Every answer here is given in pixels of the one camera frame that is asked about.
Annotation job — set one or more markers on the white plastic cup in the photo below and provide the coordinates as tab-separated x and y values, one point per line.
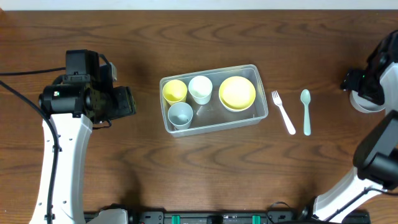
200	87

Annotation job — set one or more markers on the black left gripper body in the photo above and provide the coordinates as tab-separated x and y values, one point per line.
125	101

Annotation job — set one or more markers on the yellow plastic bowl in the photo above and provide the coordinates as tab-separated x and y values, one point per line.
237	92

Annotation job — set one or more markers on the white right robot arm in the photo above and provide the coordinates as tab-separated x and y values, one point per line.
374	169

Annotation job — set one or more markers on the grey plastic bowl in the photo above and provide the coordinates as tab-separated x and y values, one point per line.
363	105

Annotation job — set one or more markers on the grey plastic cup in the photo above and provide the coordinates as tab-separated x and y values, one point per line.
180	115

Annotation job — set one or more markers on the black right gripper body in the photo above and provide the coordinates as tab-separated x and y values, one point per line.
347	82

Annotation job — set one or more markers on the mint green plastic spoon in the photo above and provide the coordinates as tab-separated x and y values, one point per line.
306	99

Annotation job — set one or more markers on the yellow plastic cup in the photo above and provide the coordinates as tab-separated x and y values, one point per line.
175	91

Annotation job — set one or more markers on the clear plastic container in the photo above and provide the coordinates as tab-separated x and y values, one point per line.
213	116

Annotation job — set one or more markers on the white plastic fork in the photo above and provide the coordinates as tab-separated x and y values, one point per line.
278	102

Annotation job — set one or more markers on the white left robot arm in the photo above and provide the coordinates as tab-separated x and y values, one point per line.
74	105

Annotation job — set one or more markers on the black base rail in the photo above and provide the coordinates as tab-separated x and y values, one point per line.
270	217

